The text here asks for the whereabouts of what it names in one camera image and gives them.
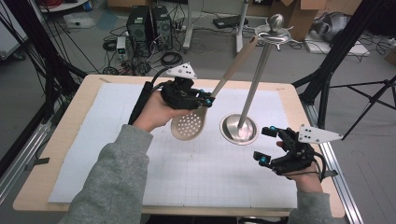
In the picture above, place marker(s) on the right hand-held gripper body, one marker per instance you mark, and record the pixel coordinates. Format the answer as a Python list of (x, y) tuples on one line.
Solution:
[(299, 157)]

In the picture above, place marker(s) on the beige slotted spoon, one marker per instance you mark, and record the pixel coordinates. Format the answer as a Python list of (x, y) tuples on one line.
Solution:
[(188, 126)]

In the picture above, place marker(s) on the cardboard box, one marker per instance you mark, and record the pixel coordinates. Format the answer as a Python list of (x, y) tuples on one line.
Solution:
[(295, 18)]

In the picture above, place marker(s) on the person's left hand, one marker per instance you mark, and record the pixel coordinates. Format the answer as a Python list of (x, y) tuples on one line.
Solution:
[(154, 113)]

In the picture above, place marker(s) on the grey bag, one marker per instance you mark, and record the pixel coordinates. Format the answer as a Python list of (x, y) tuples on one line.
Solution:
[(334, 26)]

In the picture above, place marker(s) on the white cabinet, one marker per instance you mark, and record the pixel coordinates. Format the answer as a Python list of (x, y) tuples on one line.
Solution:
[(9, 34)]

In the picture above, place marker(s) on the small grey power supply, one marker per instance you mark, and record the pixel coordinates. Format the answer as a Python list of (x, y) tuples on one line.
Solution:
[(121, 46)]

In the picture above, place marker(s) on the white stand leg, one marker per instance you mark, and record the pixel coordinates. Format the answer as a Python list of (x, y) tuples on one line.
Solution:
[(188, 34), (239, 31)]

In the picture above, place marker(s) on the white grid mat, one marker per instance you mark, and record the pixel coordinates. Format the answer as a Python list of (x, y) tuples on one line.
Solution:
[(202, 174)]

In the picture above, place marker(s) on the black tripod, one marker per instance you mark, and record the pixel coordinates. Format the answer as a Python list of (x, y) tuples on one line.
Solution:
[(372, 99)]

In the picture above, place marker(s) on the white round table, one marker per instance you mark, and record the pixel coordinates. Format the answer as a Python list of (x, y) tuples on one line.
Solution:
[(67, 5)]

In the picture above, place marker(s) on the black pole stand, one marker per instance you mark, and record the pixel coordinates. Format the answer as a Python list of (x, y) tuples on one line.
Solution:
[(342, 43)]

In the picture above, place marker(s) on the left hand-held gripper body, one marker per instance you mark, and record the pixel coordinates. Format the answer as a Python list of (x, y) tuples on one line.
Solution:
[(179, 95)]

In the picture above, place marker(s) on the flat black device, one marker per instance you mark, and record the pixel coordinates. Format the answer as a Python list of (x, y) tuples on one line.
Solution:
[(229, 21)]

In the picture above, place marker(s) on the metal utensil stand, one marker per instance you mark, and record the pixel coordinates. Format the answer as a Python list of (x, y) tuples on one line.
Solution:
[(239, 132)]

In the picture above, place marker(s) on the black tape piece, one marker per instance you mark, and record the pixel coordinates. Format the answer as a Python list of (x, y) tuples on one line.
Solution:
[(39, 162)]

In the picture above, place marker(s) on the white flat board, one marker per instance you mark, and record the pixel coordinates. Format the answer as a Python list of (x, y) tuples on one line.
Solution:
[(336, 48)]

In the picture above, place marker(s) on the black computer tower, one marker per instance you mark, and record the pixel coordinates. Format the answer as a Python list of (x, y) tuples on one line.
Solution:
[(138, 29), (162, 26)]

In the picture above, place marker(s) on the person's right hand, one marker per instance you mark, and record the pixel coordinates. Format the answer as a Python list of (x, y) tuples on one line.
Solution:
[(306, 182)]

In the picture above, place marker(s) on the aluminium rail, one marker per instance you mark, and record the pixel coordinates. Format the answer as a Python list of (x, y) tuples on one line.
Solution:
[(342, 189), (18, 165)]

